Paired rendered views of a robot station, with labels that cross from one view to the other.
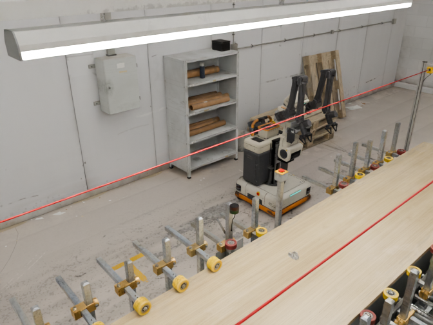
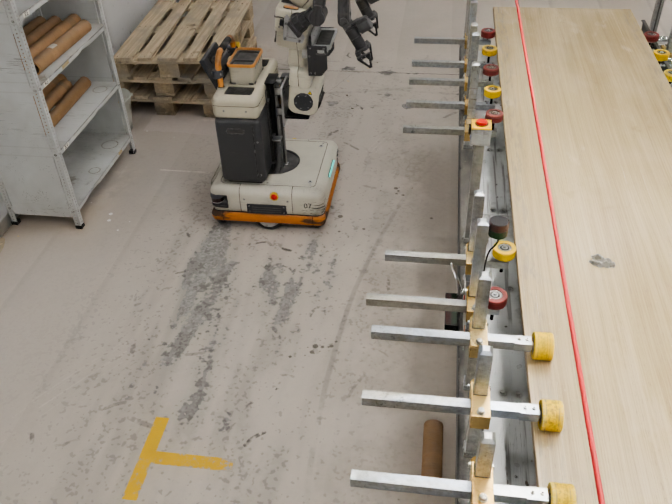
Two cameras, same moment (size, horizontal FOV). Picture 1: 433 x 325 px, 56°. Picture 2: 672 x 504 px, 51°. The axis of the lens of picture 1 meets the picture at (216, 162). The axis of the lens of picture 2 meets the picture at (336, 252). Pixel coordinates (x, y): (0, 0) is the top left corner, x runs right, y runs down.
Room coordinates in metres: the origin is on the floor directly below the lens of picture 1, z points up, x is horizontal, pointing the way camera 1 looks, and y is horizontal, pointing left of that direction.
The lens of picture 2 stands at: (1.21, 1.36, 2.44)
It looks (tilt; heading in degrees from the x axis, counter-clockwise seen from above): 38 degrees down; 320
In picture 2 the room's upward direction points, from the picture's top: 2 degrees counter-clockwise
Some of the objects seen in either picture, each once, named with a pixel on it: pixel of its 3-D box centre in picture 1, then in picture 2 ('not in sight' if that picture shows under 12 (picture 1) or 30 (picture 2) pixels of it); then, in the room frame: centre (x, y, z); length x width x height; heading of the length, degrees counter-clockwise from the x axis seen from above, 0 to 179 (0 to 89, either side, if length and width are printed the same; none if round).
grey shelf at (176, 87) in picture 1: (203, 111); (44, 72); (5.22, 0.17, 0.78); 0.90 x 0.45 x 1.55; 131
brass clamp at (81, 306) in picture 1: (85, 307); not in sight; (1.58, 0.69, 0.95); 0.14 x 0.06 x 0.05; 131
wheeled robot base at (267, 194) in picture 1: (272, 189); (277, 178); (4.19, -0.66, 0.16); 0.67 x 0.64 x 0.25; 41
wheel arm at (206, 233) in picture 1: (211, 236); (432, 304); (2.33, 0.04, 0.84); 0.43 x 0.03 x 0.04; 41
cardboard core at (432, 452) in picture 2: not in sight; (432, 456); (2.29, 0.02, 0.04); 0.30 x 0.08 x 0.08; 131
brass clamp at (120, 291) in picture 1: (127, 285); (481, 484); (1.74, 0.50, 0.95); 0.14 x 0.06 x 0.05; 131
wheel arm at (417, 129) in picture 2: (322, 185); (449, 131); (3.12, -0.93, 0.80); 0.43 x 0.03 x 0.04; 41
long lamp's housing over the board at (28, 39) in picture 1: (280, 13); not in sight; (2.01, -0.31, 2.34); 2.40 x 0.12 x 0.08; 131
